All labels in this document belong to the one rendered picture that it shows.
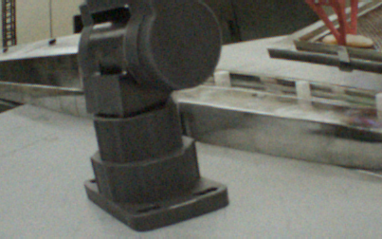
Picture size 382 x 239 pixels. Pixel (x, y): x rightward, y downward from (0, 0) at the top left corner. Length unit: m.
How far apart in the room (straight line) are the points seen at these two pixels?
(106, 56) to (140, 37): 0.05
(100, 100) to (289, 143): 0.18
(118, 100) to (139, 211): 0.09
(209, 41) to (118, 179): 0.13
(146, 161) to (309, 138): 0.15
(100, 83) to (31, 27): 7.41
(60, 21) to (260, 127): 7.53
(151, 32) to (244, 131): 0.20
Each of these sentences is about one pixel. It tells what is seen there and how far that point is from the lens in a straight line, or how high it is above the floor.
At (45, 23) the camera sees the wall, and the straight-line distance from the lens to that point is 8.02.
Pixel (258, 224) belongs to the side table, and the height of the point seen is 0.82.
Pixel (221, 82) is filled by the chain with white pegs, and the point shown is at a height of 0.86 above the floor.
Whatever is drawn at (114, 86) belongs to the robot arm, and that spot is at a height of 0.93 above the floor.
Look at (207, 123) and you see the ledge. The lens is 0.70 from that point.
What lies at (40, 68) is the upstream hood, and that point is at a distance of 1.08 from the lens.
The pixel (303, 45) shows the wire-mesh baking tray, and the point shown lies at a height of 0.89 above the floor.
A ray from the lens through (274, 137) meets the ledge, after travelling 0.62.
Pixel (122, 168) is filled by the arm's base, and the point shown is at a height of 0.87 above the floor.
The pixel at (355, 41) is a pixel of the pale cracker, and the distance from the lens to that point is 0.79.
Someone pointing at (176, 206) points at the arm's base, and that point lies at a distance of 0.51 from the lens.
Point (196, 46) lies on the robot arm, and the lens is 0.52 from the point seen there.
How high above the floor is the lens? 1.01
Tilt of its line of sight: 14 degrees down
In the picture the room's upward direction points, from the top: 9 degrees counter-clockwise
